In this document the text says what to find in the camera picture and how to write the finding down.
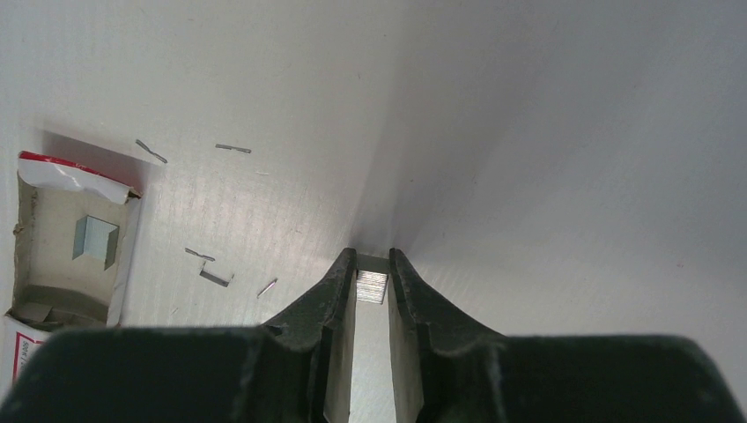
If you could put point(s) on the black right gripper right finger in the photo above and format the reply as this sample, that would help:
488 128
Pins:
449 367

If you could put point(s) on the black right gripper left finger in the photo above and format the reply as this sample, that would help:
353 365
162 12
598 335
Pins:
295 367

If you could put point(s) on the silver staple strip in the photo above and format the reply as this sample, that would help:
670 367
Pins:
371 278

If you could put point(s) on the red white staples box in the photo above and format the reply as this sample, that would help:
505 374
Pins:
74 243

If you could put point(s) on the small loose staple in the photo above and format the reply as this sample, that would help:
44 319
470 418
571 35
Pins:
266 288

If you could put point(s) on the bent loose staple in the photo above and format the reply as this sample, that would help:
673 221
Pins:
220 279

